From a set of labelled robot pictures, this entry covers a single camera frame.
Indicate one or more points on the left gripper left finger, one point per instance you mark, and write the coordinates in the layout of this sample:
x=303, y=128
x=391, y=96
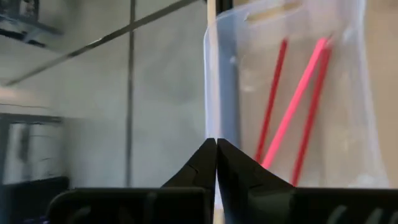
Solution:
x=186, y=202

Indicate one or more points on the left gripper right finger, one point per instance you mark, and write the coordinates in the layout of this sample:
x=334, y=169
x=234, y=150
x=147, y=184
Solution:
x=264, y=202

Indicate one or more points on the red pencil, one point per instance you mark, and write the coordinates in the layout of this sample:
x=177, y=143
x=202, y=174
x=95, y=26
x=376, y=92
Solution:
x=310, y=118
x=271, y=99

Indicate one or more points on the red pens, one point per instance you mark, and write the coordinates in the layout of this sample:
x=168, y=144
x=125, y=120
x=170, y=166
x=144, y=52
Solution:
x=295, y=102

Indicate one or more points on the clear plastic pencil bin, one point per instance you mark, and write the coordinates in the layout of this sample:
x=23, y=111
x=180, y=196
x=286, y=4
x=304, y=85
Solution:
x=348, y=93

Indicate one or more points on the black cabinet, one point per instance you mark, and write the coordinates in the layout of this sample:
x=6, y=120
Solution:
x=28, y=202

